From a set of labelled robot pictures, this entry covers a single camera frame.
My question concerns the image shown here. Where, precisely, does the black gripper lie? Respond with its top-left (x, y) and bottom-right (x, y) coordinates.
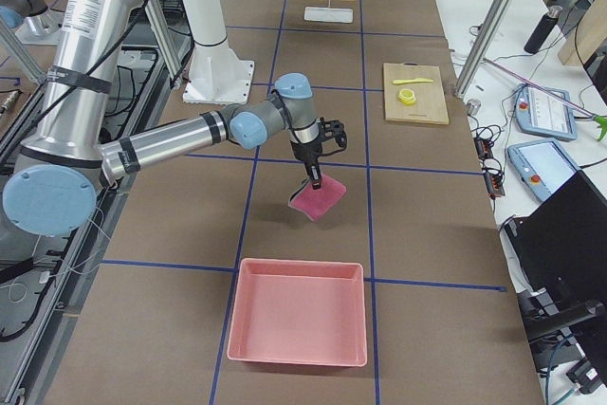
top-left (290, 138), bottom-right (322, 190)

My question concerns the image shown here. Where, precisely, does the pink fleece cloth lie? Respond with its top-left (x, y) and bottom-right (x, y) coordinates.
top-left (288, 174), bottom-right (347, 221)

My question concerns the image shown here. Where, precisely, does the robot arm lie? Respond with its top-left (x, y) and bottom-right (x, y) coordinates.
top-left (1, 0), bottom-right (48, 28)
top-left (1, 0), bottom-right (322, 236)

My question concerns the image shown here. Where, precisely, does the yellow lemon slice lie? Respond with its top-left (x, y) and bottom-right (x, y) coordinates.
top-left (397, 88), bottom-right (416, 106)

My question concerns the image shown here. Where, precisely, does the wooden cutting board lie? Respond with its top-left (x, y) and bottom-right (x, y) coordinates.
top-left (383, 63), bottom-right (450, 125)

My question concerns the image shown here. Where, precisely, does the yellow plastic knife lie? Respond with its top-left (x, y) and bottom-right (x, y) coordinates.
top-left (392, 77), bottom-right (434, 85)

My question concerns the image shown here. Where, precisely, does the pink plastic bin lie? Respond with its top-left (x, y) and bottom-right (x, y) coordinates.
top-left (227, 258), bottom-right (368, 367)

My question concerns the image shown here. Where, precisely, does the white rectangular tray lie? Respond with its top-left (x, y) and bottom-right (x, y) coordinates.
top-left (303, 7), bottom-right (354, 24)

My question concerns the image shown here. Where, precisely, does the small metal cylinder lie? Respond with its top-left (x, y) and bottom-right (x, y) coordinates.
top-left (466, 98), bottom-right (482, 117)

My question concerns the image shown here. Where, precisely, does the near teach pendant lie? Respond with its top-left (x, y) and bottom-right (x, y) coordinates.
top-left (506, 138), bottom-right (580, 202)

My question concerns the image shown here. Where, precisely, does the teach pendant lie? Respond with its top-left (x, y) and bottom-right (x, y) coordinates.
top-left (506, 138), bottom-right (580, 202)
top-left (515, 84), bottom-right (578, 141)

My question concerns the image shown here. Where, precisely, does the far teach pendant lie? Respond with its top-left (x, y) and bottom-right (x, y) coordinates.
top-left (515, 84), bottom-right (578, 141)

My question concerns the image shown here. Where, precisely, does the black monitor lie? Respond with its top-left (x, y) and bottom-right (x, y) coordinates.
top-left (506, 171), bottom-right (606, 381)

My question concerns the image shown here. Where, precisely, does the black bottle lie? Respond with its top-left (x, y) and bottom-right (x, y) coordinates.
top-left (524, 5), bottom-right (562, 54)

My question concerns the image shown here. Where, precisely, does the reacher grabber tool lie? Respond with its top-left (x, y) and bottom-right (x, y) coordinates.
top-left (483, 58), bottom-right (607, 141)

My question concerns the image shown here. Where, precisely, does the white pedestal column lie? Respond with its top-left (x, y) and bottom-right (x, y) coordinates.
top-left (182, 0), bottom-right (255, 104)

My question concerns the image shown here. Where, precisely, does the cable connector cluster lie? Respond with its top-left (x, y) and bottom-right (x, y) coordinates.
top-left (471, 124), bottom-right (506, 200)

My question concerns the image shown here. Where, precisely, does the aluminium frame post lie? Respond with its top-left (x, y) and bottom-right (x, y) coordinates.
top-left (453, 0), bottom-right (513, 99)

